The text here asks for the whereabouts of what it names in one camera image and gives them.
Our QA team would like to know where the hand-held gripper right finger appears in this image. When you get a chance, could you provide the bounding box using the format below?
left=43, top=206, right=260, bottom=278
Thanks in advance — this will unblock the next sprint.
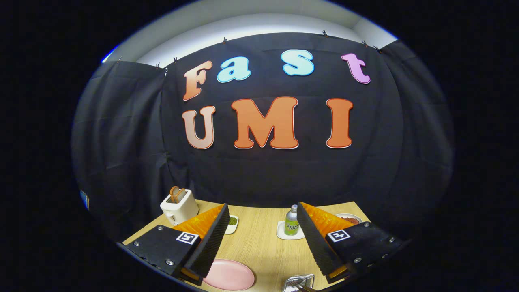
left=297, top=202, right=406, bottom=284

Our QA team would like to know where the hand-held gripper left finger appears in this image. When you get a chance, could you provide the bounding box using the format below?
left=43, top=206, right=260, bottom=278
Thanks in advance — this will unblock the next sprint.
left=125, top=204, right=231, bottom=286

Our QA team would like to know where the green soda bottle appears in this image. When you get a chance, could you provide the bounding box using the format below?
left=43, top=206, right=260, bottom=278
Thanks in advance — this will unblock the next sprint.
left=284, top=204, right=300, bottom=236

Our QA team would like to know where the white square coaster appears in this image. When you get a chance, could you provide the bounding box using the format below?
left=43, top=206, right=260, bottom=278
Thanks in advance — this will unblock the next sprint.
left=277, top=220, right=305, bottom=240

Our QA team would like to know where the pink round plate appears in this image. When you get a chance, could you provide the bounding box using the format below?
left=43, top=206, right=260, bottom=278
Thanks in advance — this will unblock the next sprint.
left=203, top=259, right=255, bottom=291

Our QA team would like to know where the white oval plate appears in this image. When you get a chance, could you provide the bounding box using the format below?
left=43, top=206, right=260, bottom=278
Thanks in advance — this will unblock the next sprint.
left=335, top=213, right=364, bottom=226

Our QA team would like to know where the cream white toaster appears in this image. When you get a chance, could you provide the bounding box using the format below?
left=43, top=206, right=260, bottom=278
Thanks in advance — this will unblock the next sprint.
left=160, top=189, right=199, bottom=226

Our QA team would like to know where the row of small cloth clips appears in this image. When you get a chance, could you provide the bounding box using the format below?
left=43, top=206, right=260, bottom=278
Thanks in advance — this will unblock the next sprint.
left=116, top=30, right=382, bottom=67

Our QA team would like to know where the metal wire cutlery basket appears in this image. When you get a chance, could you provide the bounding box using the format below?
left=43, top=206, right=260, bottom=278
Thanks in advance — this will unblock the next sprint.
left=283, top=274, right=315, bottom=292

